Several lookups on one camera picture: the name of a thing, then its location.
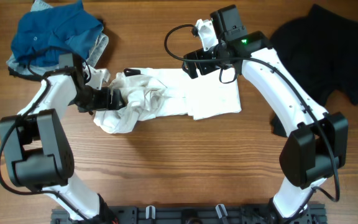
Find white Puma t-shirt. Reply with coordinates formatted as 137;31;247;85
93;68;241;134

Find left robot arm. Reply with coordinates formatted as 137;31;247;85
0;53;126;223

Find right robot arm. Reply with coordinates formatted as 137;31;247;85
182;5;348;223

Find light denim folded jeans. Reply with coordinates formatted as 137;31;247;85
6;0;109;77

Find blue folded shirt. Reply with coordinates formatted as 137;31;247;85
11;0;104;68

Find black folded garment under stack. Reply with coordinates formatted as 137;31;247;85
8;67;45;82

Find black t-shirt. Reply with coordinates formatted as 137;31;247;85
268;3;358;138

